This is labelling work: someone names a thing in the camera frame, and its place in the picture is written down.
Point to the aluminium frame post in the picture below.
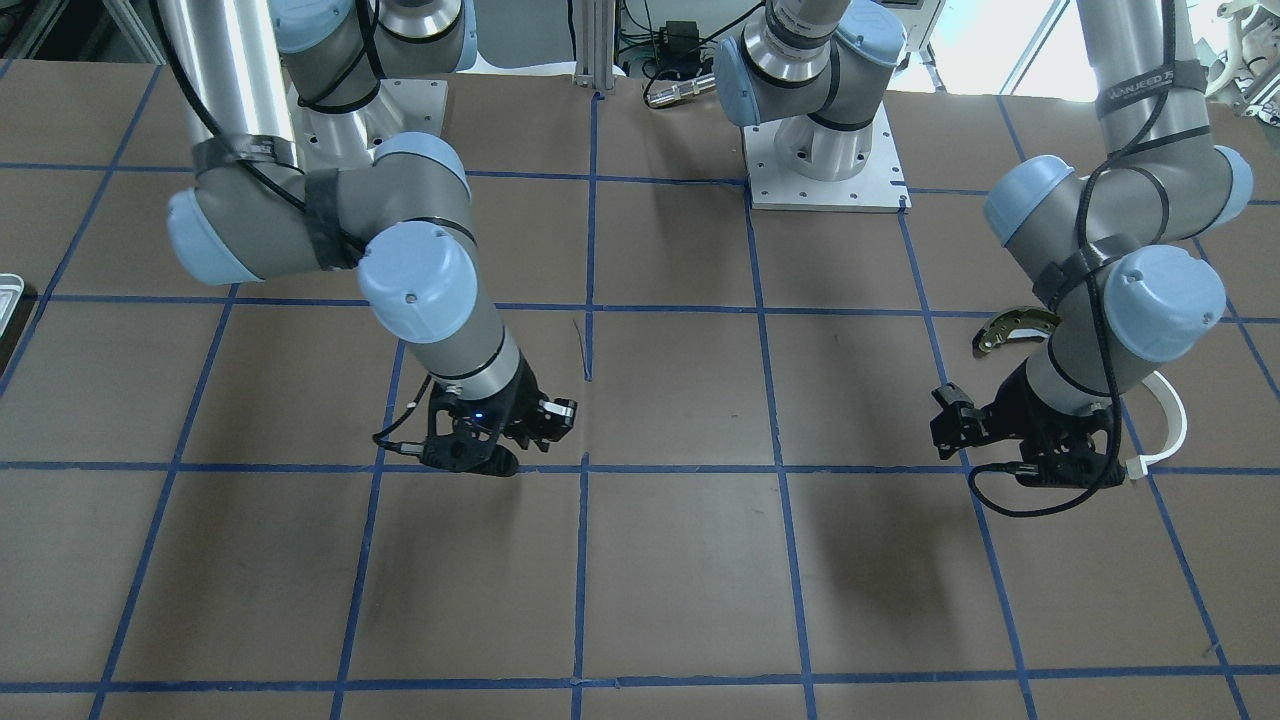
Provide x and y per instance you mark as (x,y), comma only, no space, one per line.
(594,27)

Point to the olive brake shoe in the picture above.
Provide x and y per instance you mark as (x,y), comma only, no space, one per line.
(1015,325)

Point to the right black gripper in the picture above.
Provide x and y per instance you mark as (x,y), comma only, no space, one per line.
(519,397)

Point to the silver metal tray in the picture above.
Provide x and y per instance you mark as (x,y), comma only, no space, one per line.
(12,289)

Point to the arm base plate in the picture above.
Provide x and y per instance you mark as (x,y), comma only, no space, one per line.
(400,100)
(796,165)

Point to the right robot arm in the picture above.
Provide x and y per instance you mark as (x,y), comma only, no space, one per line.
(402,223)

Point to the white curved plastic piece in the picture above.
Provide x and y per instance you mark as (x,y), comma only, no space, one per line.
(1176,426)

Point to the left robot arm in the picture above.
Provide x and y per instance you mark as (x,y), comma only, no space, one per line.
(1103,251)

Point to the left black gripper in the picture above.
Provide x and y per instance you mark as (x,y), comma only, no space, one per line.
(1012,404)

